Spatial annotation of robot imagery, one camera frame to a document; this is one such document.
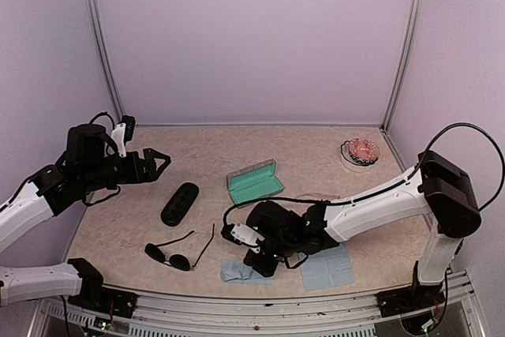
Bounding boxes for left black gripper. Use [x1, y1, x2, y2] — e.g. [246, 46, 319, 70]
[80, 147, 170, 193]

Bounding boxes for blue cleaning cloth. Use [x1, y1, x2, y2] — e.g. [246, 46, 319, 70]
[220, 259, 275, 286]
[301, 244, 355, 291]

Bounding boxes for grey glasses case green lining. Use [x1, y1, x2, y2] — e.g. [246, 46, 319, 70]
[226, 159, 284, 204]

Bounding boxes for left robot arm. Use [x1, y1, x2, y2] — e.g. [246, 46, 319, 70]
[1, 122, 171, 309]

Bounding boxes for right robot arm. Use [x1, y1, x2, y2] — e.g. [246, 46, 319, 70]
[244, 150, 481, 309]

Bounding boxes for black round sunglasses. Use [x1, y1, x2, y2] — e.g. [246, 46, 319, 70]
[144, 224, 215, 272]

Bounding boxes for black oval glasses case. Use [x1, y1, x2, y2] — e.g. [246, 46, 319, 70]
[160, 182, 200, 227]

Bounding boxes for red patterned bowl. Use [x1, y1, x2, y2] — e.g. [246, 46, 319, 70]
[340, 138, 380, 173]

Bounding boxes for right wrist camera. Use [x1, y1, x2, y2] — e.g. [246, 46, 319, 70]
[221, 223, 264, 253]

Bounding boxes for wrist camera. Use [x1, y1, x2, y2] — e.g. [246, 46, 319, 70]
[221, 223, 264, 253]
[111, 115, 136, 158]

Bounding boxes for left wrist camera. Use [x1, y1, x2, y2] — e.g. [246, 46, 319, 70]
[111, 115, 136, 158]

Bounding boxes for clear frame glasses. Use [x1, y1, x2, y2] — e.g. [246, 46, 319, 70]
[296, 193, 340, 201]

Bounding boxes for aluminium front rail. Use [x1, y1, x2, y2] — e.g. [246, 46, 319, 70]
[28, 271, 488, 336]

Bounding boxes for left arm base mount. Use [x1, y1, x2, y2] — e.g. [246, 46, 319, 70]
[67, 258, 137, 319]

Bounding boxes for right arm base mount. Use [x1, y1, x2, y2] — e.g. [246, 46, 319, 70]
[376, 261, 447, 317]

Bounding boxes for right aluminium corner post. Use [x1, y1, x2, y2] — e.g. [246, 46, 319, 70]
[380, 0, 422, 134]

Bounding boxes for aluminium corner post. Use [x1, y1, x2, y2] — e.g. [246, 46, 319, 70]
[86, 0, 125, 120]
[380, 0, 422, 134]

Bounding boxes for left aluminium corner post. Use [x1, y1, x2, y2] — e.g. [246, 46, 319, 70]
[86, 0, 125, 120]

